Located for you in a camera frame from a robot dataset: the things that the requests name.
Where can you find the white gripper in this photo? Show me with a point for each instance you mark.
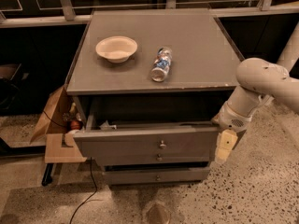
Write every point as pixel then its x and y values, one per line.
pixel 232 118

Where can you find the grey top drawer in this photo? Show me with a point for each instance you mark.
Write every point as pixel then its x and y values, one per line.
pixel 148 137

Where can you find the grey drawer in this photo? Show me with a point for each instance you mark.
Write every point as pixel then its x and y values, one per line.
pixel 148 137
pixel 155 176
pixel 148 159

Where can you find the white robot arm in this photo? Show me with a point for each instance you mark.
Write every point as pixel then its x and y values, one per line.
pixel 259 82

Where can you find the grey bottom drawer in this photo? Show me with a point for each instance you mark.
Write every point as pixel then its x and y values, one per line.
pixel 155 176

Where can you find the grey drawer cabinet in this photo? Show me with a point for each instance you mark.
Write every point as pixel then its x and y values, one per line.
pixel 201 76

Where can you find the white item inside drawer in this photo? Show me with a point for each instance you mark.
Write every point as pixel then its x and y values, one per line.
pixel 106 126

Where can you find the grey middle drawer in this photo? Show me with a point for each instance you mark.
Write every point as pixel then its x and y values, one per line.
pixel 148 159

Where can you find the clear plastic water bottle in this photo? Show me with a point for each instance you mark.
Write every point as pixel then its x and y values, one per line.
pixel 161 66

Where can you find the white paper bowl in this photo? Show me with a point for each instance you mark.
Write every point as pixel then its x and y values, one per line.
pixel 116 49

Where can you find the brown cardboard box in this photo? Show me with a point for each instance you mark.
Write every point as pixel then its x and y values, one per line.
pixel 51 130

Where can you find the metal window railing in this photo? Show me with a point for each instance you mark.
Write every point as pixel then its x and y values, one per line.
pixel 32 13

